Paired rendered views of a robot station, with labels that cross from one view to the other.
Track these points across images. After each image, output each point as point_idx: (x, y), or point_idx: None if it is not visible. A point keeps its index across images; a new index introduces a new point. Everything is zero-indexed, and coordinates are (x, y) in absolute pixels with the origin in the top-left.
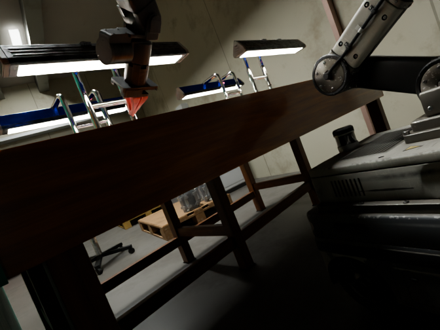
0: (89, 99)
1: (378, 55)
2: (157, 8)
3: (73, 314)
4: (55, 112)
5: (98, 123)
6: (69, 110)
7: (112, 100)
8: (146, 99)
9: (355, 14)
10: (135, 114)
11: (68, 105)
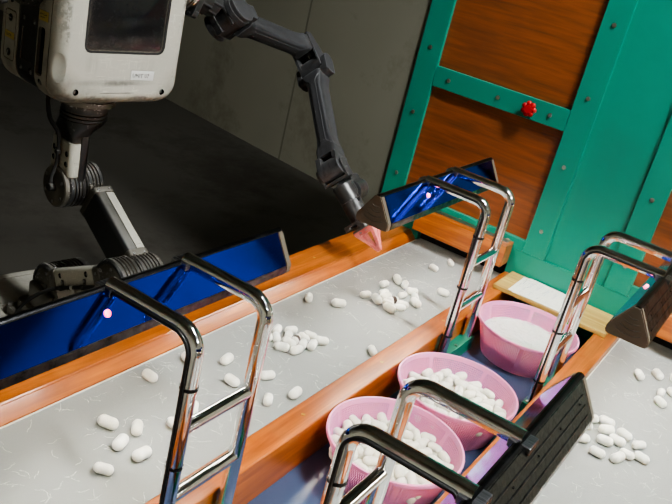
0: (492, 240)
1: (91, 265)
2: (316, 166)
3: None
4: (663, 266)
5: (481, 273)
6: (592, 261)
7: (478, 254)
8: (356, 237)
9: (124, 211)
10: (456, 288)
11: (671, 265)
